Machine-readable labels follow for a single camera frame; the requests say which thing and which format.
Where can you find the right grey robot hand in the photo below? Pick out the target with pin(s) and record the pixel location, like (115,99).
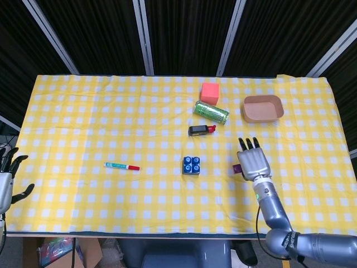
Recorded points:
(253,163)

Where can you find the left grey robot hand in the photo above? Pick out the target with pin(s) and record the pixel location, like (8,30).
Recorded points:
(4,190)

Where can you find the purple small object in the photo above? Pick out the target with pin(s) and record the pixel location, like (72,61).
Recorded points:
(237,169)

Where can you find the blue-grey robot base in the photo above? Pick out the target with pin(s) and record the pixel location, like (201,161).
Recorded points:
(173,254)

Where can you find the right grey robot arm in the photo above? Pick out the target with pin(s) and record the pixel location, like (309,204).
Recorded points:
(273,212)

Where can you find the blue toy block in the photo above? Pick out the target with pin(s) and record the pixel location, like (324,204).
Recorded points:
(192,166)

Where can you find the yellow white checkered tablecloth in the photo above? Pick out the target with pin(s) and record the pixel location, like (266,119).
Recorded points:
(111,111)

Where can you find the brown paper bowl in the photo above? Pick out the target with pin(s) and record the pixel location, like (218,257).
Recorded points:
(262,110)

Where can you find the green drink can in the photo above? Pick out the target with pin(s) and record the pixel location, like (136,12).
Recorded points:
(212,112)

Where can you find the colourful plastic bag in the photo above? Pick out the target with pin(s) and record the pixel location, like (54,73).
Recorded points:
(55,251)

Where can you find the orange-red foam cube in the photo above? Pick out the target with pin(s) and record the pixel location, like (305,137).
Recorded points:
(209,92)

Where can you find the black rounded base foot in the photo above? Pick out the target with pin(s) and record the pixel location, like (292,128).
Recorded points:
(246,254)

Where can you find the cardboard box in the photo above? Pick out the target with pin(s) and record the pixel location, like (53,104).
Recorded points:
(92,251)

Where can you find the white marker with red cap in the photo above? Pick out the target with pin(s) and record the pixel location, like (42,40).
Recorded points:
(120,166)

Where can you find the clear plastic wrap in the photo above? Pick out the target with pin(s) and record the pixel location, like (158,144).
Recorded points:
(114,251)

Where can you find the grey partition frame post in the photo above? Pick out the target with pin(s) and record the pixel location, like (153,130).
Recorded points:
(354,154)
(230,36)
(145,36)
(332,54)
(51,36)
(9,123)

